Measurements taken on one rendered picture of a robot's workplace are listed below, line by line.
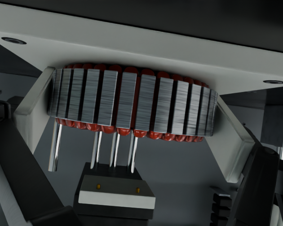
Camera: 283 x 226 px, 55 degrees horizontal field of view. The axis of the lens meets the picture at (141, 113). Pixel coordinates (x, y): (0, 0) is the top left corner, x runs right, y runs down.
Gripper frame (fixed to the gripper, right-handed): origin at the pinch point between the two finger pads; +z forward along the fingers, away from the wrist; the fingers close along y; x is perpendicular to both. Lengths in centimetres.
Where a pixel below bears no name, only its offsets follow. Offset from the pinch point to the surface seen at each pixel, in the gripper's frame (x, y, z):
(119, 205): -7.9, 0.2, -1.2
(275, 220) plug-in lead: -17.5, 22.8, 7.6
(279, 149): -8.7, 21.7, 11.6
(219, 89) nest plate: 2.1, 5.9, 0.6
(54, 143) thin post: -7.0, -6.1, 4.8
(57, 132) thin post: -6.0, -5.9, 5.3
